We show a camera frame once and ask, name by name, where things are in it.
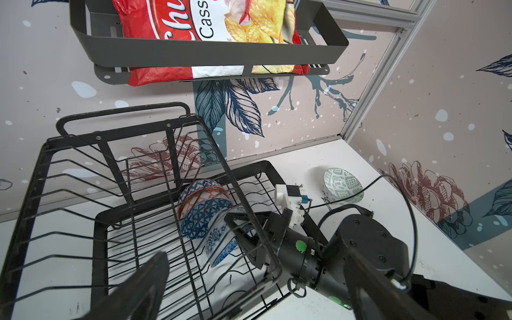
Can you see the blue triangle patterned bowl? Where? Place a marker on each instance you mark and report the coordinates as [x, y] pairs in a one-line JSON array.
[[195, 223]]

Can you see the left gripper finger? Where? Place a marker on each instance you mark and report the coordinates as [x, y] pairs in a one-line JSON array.
[[140, 296]]

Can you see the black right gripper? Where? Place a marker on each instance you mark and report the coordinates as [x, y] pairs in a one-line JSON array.
[[266, 239]]

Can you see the blue floral ceramic bowl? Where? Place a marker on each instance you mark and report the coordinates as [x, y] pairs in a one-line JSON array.
[[220, 241]]

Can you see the orange patterned ceramic bowl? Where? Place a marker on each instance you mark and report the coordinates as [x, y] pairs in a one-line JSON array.
[[198, 192]]

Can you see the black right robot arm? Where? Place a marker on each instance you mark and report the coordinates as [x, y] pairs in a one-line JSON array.
[[362, 268]]

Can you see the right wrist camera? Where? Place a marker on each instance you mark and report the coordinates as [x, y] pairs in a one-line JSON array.
[[290, 197]]

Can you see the black wire dish rack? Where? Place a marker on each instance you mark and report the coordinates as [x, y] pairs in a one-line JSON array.
[[101, 204]]

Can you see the black wall shelf basket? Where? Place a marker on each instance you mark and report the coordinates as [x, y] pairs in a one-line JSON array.
[[98, 29]]

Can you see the green patterned ceramic bowl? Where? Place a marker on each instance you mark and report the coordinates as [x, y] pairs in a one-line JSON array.
[[339, 184]]

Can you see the red cassava chips bag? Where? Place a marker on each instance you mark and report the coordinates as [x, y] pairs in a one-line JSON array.
[[228, 21]]

